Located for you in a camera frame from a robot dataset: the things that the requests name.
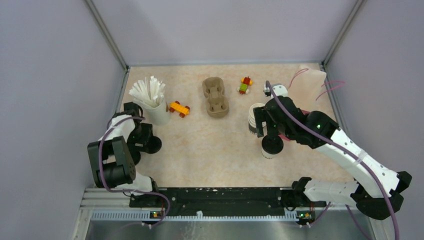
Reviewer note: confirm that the stack of paper cups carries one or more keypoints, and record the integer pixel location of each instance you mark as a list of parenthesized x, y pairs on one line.
[(251, 117)]

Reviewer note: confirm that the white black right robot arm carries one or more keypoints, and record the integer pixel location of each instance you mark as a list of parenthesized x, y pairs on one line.
[(375, 190)]

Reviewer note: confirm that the white straw holder cup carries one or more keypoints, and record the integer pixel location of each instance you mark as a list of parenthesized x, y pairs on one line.
[(159, 115)]

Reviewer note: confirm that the kraft pink paper bag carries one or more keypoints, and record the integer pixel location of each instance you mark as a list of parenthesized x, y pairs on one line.
[(307, 86)]

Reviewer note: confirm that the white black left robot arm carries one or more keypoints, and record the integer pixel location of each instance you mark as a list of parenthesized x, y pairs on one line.
[(113, 158)]

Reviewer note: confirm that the brown cardboard cup carrier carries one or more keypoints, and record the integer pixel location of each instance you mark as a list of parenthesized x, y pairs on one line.
[(217, 104)]

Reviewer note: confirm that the black cup lid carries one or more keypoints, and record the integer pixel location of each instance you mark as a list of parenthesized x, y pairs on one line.
[(272, 144)]

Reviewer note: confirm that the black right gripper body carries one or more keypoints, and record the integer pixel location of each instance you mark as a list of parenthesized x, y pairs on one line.
[(273, 129)]

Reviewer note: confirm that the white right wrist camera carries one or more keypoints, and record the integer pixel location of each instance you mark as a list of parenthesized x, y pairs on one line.
[(278, 89)]

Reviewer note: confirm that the yellow toy brick car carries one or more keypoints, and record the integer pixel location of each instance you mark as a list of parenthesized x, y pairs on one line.
[(176, 107)]

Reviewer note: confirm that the stack of black lids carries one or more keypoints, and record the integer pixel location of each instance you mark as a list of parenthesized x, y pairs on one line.
[(146, 145)]

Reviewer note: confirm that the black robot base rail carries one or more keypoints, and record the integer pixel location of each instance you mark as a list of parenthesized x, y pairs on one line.
[(273, 196)]

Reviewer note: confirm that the red green toy brick car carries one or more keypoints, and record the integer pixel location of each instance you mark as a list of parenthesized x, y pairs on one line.
[(245, 83)]

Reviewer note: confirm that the single white paper cup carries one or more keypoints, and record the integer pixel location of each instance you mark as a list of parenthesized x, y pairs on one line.
[(269, 155)]

